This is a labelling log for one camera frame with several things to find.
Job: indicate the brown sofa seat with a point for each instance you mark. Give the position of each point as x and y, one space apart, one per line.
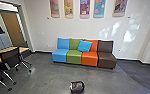
106 58

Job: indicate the black trash bag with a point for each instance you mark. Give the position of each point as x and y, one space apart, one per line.
77 87

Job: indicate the blue sofa seat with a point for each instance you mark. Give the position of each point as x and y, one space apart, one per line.
60 55

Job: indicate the pink and beige poster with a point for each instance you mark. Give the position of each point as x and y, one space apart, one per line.
120 7

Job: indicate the poster with red figure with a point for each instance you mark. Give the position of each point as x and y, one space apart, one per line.
54 8

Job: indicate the purple poster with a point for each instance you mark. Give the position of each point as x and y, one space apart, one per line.
84 8

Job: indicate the green sofa seat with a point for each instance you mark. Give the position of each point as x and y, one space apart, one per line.
74 56

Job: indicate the dark door frame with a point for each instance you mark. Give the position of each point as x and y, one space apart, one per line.
27 30

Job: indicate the brown wooden door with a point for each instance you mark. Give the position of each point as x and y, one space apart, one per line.
12 30

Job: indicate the white wall outlet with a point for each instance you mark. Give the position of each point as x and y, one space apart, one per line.
47 45
119 50

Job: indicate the orange sofa seat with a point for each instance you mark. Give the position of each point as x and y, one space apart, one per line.
89 59

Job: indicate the light blue poster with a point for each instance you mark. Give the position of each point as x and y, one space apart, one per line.
99 8

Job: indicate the grey partition panel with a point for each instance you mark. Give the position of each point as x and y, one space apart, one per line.
1 41

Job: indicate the yellow poster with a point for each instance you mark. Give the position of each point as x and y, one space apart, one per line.
69 8

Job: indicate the blue cushion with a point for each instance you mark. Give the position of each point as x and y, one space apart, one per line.
84 46

